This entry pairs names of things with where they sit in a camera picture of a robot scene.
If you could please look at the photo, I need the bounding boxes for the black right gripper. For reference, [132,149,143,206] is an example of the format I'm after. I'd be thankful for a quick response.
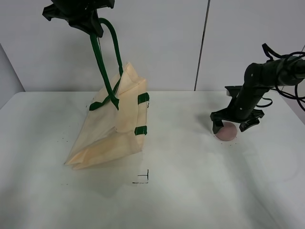
[210,86,264,134]

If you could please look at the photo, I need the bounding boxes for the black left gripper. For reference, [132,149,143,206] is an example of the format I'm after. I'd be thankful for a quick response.
[42,0,115,37]

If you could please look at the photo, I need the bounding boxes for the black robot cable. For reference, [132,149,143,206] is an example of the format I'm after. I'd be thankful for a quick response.
[258,43,305,108]

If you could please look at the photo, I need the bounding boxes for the pink peach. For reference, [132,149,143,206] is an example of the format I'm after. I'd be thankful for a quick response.
[215,122,237,141]

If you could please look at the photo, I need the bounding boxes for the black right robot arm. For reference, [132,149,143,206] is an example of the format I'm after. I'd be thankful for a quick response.
[210,56,305,134]

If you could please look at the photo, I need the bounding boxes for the white linen bag green handles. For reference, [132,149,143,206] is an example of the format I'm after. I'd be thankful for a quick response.
[65,18,150,170]

